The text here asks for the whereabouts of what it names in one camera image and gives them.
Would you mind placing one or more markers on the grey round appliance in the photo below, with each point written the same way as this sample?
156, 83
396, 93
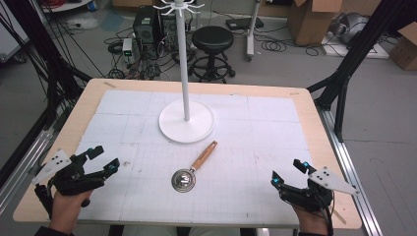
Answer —
352, 28

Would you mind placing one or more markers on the person's left hand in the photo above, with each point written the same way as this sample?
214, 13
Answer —
69, 211

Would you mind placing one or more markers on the white metal stand leg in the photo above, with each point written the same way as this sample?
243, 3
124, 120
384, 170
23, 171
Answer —
251, 29

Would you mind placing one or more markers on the wooden table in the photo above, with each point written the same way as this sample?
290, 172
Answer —
85, 105

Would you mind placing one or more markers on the small power supply box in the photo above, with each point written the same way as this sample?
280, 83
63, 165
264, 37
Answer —
127, 49

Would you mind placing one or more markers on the cardboard box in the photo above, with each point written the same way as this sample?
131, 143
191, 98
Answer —
314, 19
405, 46

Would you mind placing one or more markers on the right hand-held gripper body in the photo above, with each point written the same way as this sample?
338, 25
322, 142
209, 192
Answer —
316, 190

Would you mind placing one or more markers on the white grid mat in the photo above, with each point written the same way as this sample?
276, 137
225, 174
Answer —
196, 157

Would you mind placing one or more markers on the black flat device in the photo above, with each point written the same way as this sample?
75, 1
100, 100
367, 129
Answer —
244, 23

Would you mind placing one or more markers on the black round stool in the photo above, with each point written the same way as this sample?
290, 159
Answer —
212, 52

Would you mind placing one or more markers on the aluminium rail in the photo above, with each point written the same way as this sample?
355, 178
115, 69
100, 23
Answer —
350, 170
23, 164

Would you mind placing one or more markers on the black computer tower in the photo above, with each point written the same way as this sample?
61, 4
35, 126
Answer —
154, 28

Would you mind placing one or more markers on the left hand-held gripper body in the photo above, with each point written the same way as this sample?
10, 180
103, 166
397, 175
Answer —
73, 178

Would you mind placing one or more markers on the white hook stand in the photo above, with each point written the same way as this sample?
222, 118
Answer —
185, 98

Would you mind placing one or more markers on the person's right hand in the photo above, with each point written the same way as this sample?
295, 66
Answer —
311, 221

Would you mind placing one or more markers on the black metal frame post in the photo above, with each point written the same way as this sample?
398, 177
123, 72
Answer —
347, 65
42, 59

